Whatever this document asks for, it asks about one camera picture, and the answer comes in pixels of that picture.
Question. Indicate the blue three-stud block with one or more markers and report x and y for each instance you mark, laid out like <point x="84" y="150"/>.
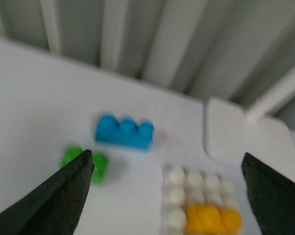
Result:
<point x="124" y="132"/>

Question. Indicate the green two-stud block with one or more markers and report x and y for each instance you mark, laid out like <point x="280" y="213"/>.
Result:
<point x="100" y="162"/>

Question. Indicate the yellow two-stud block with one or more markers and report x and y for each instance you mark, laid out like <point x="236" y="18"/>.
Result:
<point x="209" y="219"/>

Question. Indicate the white studded base plate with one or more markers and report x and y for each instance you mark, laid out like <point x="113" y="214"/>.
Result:
<point x="184" y="187"/>

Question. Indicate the white desk lamp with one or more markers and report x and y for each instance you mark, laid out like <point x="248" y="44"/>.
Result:
<point x="232" y="131"/>

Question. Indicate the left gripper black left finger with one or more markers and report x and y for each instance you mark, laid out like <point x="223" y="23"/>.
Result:
<point x="55" y="206"/>

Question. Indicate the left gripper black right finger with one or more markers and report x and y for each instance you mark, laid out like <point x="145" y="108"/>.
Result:
<point x="271" y="196"/>

